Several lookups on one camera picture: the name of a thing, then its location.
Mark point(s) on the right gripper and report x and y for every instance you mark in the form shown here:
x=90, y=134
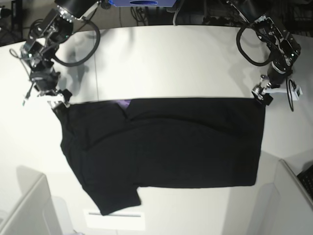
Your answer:
x=46, y=82

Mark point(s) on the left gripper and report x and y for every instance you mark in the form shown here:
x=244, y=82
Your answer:
x=262, y=90

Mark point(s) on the black T-shirt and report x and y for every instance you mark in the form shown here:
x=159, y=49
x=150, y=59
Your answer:
x=161, y=142

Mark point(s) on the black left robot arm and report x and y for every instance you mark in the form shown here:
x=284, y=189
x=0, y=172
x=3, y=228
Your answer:
x=284, y=50

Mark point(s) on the black keyboard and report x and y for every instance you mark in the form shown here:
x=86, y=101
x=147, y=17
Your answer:
x=306, y=179

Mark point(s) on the grey left partition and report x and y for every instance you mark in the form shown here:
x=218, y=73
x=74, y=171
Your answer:
x=34, y=212

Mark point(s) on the grey partition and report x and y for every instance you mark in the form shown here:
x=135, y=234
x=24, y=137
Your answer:
x=34, y=212
x=282, y=207

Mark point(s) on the grey right partition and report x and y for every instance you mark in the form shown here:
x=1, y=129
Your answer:
x=282, y=207

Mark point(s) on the blue box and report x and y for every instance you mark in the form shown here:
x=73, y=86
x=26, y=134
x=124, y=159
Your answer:
x=129, y=3

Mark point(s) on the white paper sheet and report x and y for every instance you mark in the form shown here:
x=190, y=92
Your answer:
x=121, y=220

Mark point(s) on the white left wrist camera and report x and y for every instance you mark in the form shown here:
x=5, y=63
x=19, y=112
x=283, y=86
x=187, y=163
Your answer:
x=294, y=93

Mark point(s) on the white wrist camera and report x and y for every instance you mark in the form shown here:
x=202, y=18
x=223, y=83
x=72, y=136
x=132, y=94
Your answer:
x=27, y=96
x=294, y=93

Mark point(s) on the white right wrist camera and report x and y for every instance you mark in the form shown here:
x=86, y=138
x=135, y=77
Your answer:
x=27, y=96

